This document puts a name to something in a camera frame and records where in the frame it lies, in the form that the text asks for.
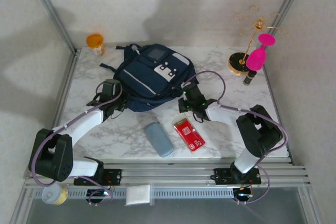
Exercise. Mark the navy blue backpack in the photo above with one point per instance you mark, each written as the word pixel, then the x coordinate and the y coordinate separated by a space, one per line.
pixel 147 77

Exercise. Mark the red packet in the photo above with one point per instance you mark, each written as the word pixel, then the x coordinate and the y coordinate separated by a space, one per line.
pixel 189 136

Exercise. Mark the grey-blue pencil case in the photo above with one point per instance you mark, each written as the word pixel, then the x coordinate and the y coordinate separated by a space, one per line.
pixel 158 140

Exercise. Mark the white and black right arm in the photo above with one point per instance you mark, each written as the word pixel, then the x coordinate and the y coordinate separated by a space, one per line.
pixel 262 134

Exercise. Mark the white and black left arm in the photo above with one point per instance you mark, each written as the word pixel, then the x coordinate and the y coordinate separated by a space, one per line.
pixel 78 129

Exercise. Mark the orange pill bottle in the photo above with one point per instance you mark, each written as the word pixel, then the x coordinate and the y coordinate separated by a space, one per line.
pixel 95 43

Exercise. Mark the spice bottle with dark lid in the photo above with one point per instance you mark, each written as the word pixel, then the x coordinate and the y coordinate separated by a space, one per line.
pixel 249 78

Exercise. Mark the pink wine glass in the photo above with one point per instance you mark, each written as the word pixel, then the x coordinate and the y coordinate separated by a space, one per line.
pixel 256 60

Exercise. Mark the white packet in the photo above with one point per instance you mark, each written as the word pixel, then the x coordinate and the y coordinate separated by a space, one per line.
pixel 137 195

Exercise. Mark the tin can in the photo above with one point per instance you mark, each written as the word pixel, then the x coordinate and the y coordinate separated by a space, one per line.
pixel 53 195

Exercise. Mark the aluminium side rail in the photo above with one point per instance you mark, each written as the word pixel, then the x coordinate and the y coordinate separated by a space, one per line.
pixel 63 98
pixel 271 90

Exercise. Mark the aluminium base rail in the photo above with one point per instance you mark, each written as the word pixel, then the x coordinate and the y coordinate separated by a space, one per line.
pixel 170 174

